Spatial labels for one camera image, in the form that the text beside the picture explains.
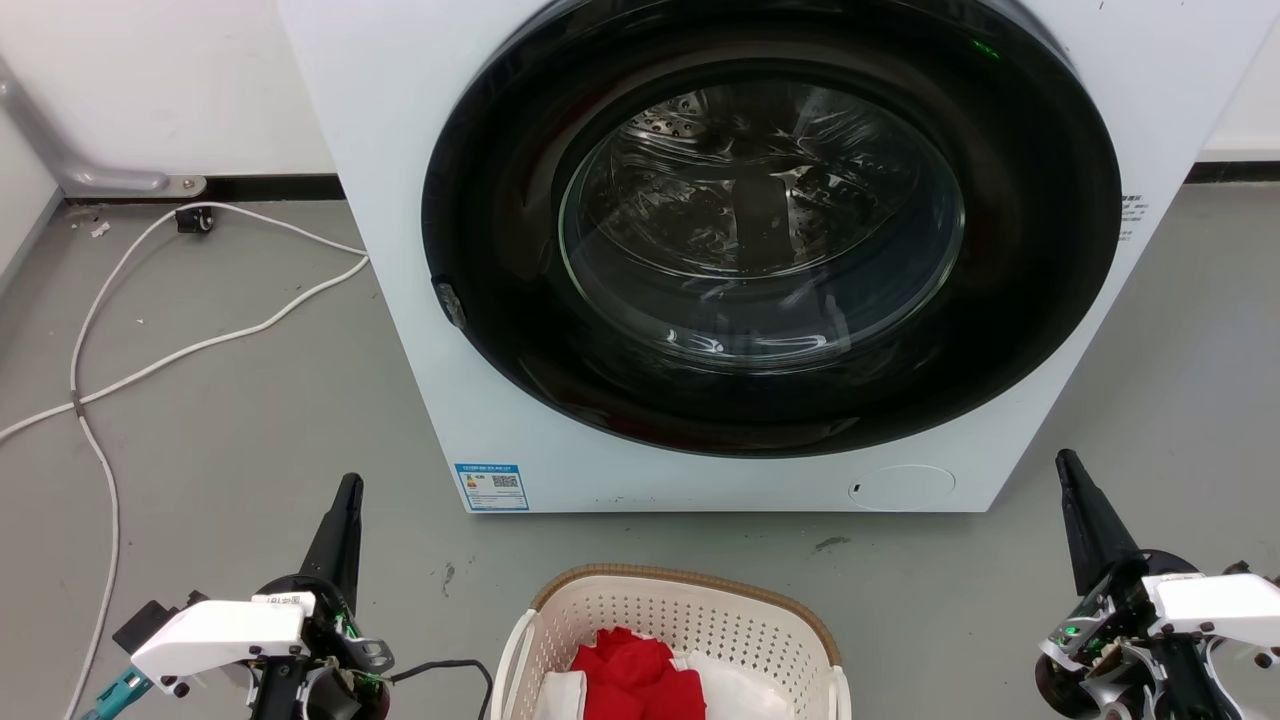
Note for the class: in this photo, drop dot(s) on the red garment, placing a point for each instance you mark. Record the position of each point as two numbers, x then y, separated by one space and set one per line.
635 672

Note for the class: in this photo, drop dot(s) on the white garment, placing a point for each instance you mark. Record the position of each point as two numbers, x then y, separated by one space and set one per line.
742 686
562 696

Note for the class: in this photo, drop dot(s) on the small black floor bracket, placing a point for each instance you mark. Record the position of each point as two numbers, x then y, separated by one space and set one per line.
194 220

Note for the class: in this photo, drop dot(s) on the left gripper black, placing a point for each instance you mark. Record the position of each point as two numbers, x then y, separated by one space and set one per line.
335 650

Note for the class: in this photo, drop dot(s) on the blue energy label sticker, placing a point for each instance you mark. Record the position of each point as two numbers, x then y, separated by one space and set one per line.
491 487

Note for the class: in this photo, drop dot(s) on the white front-load washing machine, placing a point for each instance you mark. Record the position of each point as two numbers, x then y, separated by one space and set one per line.
380 120

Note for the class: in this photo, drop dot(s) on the white laundry basket brown rim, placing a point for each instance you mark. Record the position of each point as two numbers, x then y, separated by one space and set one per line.
690 610

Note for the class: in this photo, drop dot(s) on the black round washer door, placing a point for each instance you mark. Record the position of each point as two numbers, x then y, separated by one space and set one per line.
500 200

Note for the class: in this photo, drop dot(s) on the grey wall pipe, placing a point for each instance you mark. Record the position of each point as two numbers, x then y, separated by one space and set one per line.
90 176

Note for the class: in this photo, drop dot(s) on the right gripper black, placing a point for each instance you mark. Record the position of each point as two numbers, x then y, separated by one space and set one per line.
1110 640

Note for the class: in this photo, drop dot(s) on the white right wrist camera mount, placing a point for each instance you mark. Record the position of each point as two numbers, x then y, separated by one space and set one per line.
1215 604

